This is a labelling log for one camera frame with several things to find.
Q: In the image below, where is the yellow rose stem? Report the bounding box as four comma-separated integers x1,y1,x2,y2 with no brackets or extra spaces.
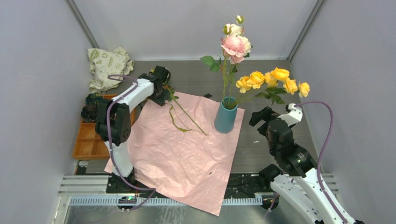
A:
223,67,311,109

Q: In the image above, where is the dark rolled fabric middle-left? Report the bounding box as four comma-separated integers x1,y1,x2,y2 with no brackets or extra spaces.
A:
81,104,97,123

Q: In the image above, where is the aluminium slotted rail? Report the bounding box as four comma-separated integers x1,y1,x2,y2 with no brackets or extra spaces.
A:
70,195,262,206

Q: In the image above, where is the orange compartment tray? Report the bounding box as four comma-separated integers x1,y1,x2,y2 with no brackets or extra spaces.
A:
72,93,137,160

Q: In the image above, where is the artificial flower bouquet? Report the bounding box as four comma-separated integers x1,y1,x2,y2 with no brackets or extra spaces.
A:
165,85,208,136

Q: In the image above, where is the large pink peony stem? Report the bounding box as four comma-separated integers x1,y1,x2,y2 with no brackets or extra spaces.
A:
200,35,252,109

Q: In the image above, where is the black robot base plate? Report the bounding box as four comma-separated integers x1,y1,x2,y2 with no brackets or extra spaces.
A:
106,172,274,199

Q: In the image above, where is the teal cylindrical vase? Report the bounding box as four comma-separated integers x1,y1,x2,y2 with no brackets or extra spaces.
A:
214,97,238,133

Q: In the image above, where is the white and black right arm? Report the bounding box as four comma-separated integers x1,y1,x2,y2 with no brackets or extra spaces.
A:
249,104,361,224

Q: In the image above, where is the white rose stem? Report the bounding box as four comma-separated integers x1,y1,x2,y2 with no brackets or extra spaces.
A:
221,15,254,88

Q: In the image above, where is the pink wrapping paper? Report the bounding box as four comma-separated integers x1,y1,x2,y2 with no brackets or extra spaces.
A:
127,92,245,216

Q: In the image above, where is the printed cream cloth bag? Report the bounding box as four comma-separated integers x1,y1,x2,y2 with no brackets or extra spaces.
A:
87,46,134,93

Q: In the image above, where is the dark rolled fabric top-left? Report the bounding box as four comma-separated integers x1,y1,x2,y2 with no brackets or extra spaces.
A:
85,93,103,106

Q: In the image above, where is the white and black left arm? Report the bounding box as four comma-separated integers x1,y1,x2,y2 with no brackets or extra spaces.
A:
95,66,170,193

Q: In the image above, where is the black printed ribbon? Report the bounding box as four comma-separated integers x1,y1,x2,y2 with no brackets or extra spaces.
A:
203,93,212,98

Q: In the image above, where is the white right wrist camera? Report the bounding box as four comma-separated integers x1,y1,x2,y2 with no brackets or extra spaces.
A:
278,103,303,128

